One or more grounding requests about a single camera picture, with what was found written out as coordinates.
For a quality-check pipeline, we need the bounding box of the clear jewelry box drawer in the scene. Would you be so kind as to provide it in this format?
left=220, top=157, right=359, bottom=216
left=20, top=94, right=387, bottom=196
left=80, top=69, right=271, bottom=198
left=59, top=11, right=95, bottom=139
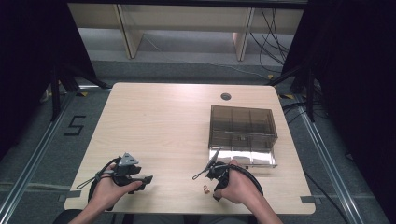
left=208, top=147, right=278, bottom=169

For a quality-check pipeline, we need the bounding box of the person's right hand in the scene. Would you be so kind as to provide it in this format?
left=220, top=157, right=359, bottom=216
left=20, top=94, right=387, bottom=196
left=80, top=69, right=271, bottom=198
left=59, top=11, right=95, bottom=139
left=214, top=159, right=264, bottom=206

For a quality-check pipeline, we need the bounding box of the person's lap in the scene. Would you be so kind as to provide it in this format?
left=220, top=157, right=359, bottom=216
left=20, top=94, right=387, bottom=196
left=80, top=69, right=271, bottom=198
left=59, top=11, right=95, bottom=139
left=52, top=208, right=260, bottom=224

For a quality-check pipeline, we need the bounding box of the black metal stand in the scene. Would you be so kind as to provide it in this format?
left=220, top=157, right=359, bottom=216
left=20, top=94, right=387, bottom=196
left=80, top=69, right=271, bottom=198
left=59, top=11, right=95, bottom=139
left=49, top=62, right=111, bottom=123
left=266, top=64, right=316, bottom=123

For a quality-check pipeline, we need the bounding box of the smoky transparent jewelry box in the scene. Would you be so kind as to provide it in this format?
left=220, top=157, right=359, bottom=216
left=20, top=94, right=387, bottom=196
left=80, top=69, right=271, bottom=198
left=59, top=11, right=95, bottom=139
left=207, top=105, right=279, bottom=169

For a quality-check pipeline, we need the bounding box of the light wooden bench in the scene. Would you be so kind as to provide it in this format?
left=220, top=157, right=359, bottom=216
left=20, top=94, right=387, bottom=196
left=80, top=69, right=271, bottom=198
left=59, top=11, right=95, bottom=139
left=67, top=3, right=304, bottom=63

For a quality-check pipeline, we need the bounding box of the black curtain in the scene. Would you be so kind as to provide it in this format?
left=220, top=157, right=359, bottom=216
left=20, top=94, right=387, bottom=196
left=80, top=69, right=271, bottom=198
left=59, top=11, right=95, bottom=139
left=279, top=0, right=396, bottom=224
left=0, top=0, right=98, bottom=161

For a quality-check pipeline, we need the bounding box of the black floor cable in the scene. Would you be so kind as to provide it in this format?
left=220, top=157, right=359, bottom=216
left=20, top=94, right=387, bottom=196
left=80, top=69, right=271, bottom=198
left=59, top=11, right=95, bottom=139
left=302, top=169, right=351, bottom=224

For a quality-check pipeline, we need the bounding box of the aluminium floor rail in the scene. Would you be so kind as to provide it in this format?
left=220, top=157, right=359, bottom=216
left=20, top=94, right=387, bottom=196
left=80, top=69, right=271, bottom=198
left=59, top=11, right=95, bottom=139
left=0, top=85, right=110, bottom=217
left=293, top=94, right=361, bottom=224

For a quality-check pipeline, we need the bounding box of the thin black strap loop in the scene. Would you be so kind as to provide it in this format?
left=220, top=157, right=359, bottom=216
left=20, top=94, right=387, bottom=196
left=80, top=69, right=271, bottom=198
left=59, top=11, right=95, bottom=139
left=191, top=166, right=214, bottom=181

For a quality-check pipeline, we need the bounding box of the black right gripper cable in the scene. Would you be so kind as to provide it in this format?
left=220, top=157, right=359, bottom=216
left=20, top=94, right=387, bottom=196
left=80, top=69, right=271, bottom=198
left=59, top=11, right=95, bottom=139
left=228, top=163, right=265, bottom=198

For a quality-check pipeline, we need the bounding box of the bundle of black cables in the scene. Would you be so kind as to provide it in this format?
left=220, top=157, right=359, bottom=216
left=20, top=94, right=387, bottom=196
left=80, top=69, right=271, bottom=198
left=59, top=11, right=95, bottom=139
left=248, top=8, right=291, bottom=75

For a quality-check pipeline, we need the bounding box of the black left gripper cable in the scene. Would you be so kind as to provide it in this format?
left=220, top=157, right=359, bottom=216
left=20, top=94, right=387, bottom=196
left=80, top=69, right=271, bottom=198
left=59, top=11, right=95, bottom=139
left=76, top=156, right=122, bottom=203

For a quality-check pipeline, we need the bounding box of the grey tape strip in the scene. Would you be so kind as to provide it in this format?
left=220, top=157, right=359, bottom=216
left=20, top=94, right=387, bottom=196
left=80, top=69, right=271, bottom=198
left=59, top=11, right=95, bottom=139
left=300, top=195, right=322, bottom=205
left=58, top=189, right=82, bottom=203

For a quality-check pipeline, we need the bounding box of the person's left hand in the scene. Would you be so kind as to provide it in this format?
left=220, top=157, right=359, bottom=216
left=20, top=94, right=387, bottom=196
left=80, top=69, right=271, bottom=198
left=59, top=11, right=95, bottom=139
left=88, top=172, right=143, bottom=213

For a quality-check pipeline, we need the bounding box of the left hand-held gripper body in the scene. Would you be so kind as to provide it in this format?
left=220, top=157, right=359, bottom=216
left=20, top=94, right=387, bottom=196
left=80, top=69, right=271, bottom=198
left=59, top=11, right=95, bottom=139
left=112, top=151, right=143, bottom=188

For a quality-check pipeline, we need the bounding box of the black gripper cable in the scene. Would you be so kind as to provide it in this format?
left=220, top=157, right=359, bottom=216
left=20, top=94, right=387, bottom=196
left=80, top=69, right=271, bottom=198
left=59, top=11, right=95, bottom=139
left=228, top=163, right=265, bottom=198
left=76, top=156, right=122, bottom=203

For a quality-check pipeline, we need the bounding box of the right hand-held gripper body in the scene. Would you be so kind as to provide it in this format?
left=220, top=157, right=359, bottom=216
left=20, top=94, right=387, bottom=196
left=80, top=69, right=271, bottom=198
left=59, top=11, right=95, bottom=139
left=205, top=147, right=232, bottom=191

